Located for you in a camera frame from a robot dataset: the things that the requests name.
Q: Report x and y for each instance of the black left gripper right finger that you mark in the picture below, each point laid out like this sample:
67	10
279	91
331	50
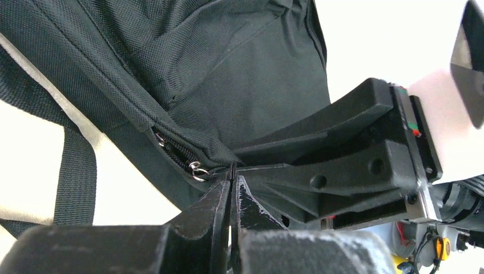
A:
262	244

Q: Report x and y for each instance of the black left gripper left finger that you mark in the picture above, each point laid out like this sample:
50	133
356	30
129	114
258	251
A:
196	241

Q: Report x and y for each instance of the black fabric student bag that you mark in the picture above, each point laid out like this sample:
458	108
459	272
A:
172	82

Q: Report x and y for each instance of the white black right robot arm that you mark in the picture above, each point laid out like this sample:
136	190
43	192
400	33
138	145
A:
460	202

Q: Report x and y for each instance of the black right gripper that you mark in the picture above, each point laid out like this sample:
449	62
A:
358	190

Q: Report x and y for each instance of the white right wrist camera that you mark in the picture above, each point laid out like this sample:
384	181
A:
452	100

